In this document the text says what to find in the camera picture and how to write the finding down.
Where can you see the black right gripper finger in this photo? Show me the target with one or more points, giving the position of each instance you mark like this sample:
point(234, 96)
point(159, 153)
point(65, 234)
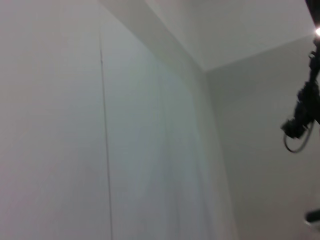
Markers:
point(314, 215)

